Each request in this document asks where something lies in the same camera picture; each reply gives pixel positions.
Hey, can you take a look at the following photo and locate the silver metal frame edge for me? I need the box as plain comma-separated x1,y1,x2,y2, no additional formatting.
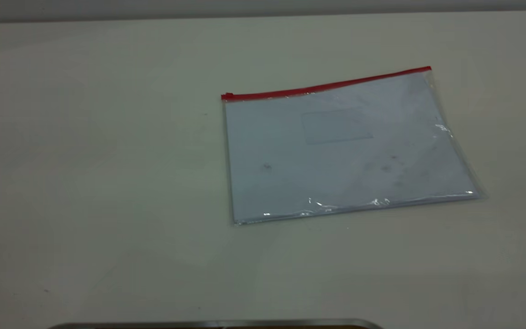
48,318,384,329

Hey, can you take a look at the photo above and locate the clear plastic zip bag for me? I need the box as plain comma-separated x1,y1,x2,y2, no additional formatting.
221,66,488,227

